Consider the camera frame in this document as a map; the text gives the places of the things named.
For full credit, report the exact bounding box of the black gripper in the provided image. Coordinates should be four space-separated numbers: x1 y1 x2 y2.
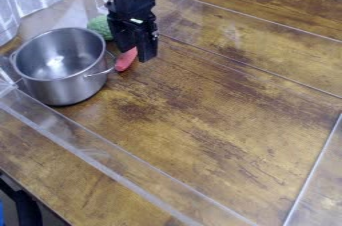
107 0 159 63

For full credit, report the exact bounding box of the green bumpy toy vegetable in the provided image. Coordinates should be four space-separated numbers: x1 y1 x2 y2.
87 15 114 41

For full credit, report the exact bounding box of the stainless steel pot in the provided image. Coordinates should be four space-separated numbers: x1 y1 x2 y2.
9 27 115 106

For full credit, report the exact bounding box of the clear acrylic table barrier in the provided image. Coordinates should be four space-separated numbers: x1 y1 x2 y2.
0 0 342 226

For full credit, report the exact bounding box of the black table leg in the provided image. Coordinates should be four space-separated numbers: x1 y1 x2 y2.
0 178 43 226

